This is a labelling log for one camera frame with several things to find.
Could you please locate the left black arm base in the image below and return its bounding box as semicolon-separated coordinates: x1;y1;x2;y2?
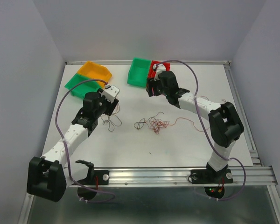
77;169;109;202

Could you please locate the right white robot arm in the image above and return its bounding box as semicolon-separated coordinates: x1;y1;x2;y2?
146;71;244;182

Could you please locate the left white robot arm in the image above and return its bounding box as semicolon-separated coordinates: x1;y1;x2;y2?
27;85;119;202

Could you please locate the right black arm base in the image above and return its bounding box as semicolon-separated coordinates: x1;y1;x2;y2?
188;168;234;199

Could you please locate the red plastic bin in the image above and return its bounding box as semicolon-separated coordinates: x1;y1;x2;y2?
147;60;170;78

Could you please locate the right green plastic bin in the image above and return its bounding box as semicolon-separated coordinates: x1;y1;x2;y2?
127;57;152;88

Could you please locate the green plastic bin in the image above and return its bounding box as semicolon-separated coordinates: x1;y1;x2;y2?
127;57;152;88
65;73;100;99

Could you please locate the left green plastic bin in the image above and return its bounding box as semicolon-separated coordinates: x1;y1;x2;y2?
65;73;100;99

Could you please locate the orange plastic bin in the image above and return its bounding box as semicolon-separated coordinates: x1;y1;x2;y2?
77;61;112;82

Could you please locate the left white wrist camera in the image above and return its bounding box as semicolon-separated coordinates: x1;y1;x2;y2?
101;84;120;103

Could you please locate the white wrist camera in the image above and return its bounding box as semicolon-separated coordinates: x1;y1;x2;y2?
101;84;120;103
153;63;166;81

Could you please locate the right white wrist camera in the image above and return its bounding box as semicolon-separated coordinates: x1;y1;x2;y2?
153;63;166;81

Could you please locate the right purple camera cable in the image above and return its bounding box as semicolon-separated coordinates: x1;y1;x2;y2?
154;60;247;203

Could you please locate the purple camera cable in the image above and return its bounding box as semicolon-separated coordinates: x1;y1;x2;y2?
55;79;116;203
154;60;247;203

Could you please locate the aluminium table edge frame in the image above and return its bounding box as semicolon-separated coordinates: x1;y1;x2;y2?
73;60;261;168

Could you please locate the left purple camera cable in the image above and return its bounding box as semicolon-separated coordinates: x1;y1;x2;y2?
55;79;116;203

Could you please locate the aluminium front rail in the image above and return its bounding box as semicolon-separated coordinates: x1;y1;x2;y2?
28;166;278;187

